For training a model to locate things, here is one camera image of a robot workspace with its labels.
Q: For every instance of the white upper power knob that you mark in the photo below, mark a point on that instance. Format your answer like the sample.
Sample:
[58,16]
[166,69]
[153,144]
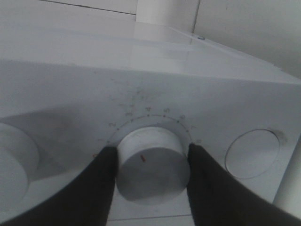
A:
[19,158]

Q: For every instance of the white timer knob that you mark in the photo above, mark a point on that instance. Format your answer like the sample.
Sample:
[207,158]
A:
[153,167]

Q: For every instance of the white round door button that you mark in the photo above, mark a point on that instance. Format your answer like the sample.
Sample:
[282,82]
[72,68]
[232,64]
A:
[252,153]

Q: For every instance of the white microwave oven body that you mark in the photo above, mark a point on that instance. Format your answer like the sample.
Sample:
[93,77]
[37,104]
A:
[75,90]

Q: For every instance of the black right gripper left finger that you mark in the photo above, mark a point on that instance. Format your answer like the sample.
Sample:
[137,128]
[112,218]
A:
[85,201]

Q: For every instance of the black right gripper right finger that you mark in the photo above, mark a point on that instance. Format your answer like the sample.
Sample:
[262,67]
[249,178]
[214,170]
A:
[217,199]

